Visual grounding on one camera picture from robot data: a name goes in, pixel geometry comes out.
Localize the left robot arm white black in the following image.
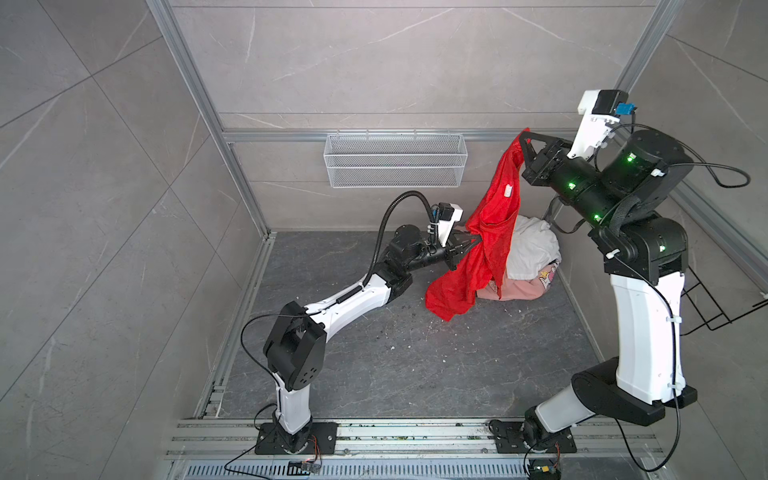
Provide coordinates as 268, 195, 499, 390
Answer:
263, 225, 481, 453

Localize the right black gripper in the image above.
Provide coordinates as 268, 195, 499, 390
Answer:
523, 128, 626, 235

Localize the white wire mesh basket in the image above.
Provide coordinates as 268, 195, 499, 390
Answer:
323, 133, 468, 188

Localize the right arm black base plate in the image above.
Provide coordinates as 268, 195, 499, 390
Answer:
487, 419, 577, 454

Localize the printed pink white cloth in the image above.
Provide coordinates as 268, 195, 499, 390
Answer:
538, 260, 560, 290

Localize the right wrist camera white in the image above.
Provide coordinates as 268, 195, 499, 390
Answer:
567, 90, 635, 159

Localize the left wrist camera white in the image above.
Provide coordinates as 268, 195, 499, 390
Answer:
428, 202, 463, 247

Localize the aluminium rail base frame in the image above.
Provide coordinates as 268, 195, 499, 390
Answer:
154, 417, 676, 479

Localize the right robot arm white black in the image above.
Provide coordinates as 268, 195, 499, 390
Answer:
519, 129, 697, 451

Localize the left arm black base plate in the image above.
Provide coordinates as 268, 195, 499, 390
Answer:
254, 422, 338, 456

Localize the red cloth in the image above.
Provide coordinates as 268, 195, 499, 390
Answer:
425, 138, 524, 322

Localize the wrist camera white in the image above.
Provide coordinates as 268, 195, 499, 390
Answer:
567, 90, 635, 159
428, 202, 463, 247

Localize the black wire hook rack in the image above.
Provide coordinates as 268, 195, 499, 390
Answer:
681, 267, 767, 337

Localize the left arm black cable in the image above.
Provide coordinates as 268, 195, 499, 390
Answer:
362, 190, 434, 289

